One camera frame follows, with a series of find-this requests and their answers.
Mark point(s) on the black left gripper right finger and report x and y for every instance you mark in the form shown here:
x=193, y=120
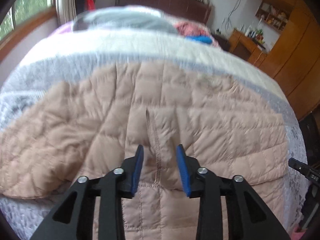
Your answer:
x=248, y=216

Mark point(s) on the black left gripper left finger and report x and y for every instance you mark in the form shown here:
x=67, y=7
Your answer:
x=72, y=217

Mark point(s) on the beige quilted puffer jacket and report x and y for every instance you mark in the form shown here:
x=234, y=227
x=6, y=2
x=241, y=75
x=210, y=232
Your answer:
x=88, y=128

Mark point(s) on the wooden wardrobe cabinet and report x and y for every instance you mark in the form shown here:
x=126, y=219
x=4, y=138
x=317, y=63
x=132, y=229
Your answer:
x=294, y=60

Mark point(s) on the grey white quilted bedspread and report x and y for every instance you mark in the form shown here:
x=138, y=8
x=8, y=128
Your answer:
x=73, y=57

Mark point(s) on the wooden side desk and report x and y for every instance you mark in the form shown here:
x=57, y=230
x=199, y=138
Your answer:
x=246, y=49

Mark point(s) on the blue folded cloth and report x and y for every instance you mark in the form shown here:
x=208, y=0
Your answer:
x=201, y=38

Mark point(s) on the red pink folded cloth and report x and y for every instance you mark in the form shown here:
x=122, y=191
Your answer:
x=188, y=28

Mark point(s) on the grey pillow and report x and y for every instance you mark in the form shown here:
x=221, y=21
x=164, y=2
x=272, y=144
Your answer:
x=127, y=17

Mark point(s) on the dark wooden headboard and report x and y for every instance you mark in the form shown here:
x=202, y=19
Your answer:
x=189, y=9

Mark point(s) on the wooden framed window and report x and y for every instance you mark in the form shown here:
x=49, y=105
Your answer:
x=23, y=17

